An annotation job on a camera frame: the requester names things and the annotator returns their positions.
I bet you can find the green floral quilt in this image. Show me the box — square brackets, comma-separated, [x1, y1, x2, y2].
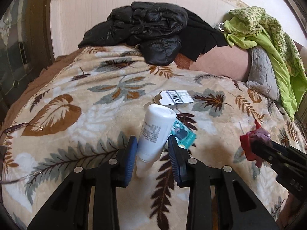
[224, 6, 306, 119]

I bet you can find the pink quilted mattress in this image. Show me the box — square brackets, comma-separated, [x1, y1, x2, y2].
[174, 46, 251, 82]

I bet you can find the black cloth garment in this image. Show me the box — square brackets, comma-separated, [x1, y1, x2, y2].
[179, 9, 228, 62]

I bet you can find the purple plastic wrapper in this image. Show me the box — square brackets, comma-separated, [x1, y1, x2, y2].
[248, 128, 273, 147]

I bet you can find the grey quilted pillow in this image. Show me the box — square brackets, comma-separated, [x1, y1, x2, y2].
[246, 45, 280, 101]

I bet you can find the black puffer jacket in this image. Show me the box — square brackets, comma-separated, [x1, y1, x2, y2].
[78, 2, 188, 66]

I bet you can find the white spray bottle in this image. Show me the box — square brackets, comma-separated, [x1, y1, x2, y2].
[136, 104, 176, 177]

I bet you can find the teal cartoon tissue pack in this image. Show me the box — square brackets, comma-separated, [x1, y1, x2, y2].
[170, 119, 196, 149]

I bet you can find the white cigarette box with barcode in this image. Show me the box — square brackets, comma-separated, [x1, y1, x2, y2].
[144, 90, 194, 109]

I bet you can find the red wrapper scrap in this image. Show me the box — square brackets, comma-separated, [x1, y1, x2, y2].
[239, 119, 263, 168]

